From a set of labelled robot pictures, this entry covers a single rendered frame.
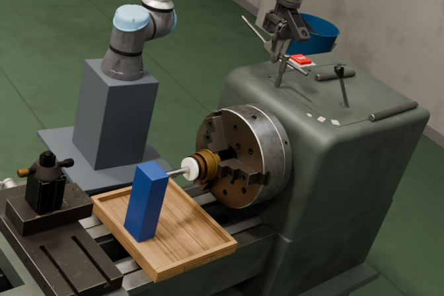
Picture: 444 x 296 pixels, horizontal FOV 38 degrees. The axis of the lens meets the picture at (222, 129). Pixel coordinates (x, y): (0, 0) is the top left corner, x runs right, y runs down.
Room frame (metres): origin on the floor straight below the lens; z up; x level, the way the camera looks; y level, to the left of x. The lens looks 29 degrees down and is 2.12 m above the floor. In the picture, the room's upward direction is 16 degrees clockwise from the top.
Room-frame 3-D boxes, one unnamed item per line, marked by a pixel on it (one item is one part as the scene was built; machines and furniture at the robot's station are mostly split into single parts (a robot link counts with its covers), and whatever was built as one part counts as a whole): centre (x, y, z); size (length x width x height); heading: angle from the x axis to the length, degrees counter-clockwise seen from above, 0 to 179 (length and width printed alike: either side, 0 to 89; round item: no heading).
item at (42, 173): (1.34, 0.40, 1.14); 0.08 x 0.08 x 0.03
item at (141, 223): (1.49, 0.15, 1.00); 0.08 x 0.06 x 0.23; 48
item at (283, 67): (1.94, -0.13, 1.32); 0.02 x 0.02 x 0.12
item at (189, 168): (1.56, 0.10, 1.08); 0.13 x 0.07 x 0.07; 138
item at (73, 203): (1.36, 0.38, 1.00); 0.20 x 0.10 x 0.05; 138
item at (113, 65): (2.06, 0.40, 1.15); 0.15 x 0.15 x 0.10
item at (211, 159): (1.64, 0.02, 1.08); 0.09 x 0.09 x 0.09; 48
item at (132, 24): (2.07, 0.40, 1.27); 0.13 x 0.12 x 0.14; 155
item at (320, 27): (4.94, -0.44, 0.29); 0.50 x 0.46 x 0.58; 42
